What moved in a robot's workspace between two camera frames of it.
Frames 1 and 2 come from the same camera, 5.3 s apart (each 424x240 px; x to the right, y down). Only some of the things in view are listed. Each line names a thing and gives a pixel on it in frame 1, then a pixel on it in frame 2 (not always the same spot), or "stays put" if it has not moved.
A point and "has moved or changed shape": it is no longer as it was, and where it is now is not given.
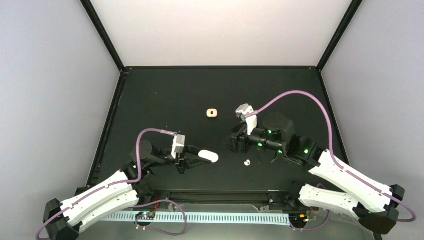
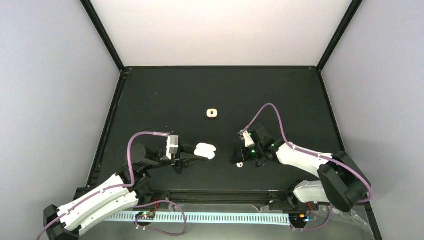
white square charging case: (211, 113) stays put
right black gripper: (239, 135) to (241, 155)
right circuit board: (298, 218) stays put
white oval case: (212, 156) has moved or changed shape
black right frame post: (349, 15) stays put
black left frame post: (103, 33) stays put
